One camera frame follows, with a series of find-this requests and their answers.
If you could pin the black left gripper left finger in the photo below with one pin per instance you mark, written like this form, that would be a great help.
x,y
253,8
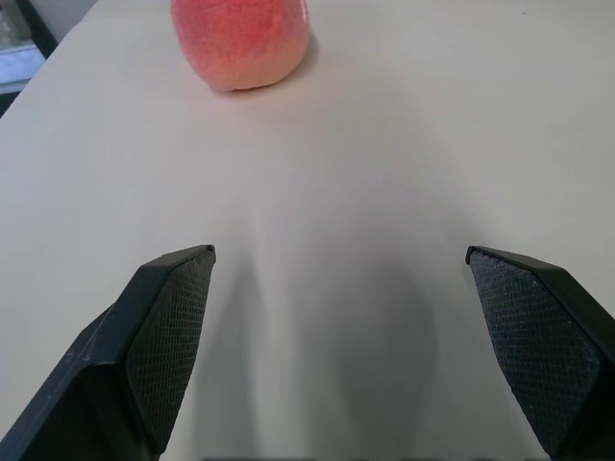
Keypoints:
x,y
144,346

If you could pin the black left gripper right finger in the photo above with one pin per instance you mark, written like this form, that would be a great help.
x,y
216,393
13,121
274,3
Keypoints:
x,y
543,336

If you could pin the pink peach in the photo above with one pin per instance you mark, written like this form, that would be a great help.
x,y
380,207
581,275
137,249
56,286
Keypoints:
x,y
242,41

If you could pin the black frame bar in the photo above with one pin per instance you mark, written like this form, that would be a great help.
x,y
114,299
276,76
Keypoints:
x,y
36,26

